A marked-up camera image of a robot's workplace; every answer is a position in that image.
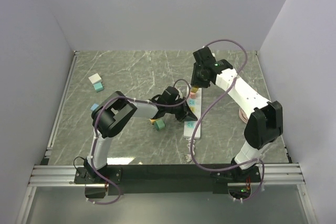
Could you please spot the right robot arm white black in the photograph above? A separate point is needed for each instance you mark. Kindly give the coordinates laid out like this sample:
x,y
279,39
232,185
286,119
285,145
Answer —
x,y
264,118

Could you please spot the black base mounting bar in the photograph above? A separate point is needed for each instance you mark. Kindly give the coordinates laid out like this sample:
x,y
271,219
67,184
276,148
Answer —
x,y
171,178

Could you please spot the teal charger plug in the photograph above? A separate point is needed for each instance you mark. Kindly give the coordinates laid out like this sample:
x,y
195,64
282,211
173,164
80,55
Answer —
x,y
98,86

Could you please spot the green adapter plug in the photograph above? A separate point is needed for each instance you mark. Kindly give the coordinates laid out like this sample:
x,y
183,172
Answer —
x,y
159,124

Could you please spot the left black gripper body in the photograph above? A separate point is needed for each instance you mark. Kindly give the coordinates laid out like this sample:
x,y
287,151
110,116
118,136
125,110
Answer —
x,y
179,110

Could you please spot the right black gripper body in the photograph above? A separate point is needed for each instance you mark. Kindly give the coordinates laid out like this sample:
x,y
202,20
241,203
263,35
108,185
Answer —
x,y
198,79

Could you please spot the pink adapter plug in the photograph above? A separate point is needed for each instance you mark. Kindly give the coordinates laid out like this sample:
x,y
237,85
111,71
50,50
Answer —
x,y
193,95

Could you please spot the white charger plug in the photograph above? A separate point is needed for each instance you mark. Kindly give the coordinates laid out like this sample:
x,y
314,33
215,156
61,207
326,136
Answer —
x,y
95,78

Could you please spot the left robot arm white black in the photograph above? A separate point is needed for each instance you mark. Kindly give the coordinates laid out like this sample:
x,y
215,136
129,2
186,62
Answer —
x,y
112,115

